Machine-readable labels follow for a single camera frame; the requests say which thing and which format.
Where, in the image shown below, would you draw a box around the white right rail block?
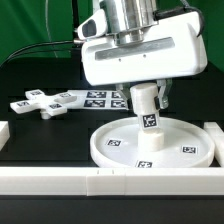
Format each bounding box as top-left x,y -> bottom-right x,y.
204,122 -> 224,168

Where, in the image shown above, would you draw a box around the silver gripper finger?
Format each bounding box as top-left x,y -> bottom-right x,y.
116,83 -> 132,109
155,78 -> 172,109

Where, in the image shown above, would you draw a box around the white left rail block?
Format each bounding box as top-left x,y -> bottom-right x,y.
0,121 -> 10,151

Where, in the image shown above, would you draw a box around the white rail block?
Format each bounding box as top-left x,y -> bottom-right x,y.
0,121 -> 10,151
204,122 -> 224,168

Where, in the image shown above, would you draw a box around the white marker sheet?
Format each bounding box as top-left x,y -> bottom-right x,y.
65,90 -> 128,110

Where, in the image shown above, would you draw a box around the white front rail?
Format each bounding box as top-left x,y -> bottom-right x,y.
0,167 -> 224,196

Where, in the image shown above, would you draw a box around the white round table top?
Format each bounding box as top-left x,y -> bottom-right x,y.
90,117 -> 215,168

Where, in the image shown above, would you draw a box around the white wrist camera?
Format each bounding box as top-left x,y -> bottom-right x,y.
77,9 -> 108,40

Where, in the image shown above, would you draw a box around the black upright cable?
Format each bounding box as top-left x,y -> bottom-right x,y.
71,0 -> 83,42

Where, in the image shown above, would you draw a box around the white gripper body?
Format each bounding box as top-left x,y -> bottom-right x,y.
82,12 -> 207,85

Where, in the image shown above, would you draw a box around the white cross-shaped table base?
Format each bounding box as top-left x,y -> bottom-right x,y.
10,89 -> 77,120

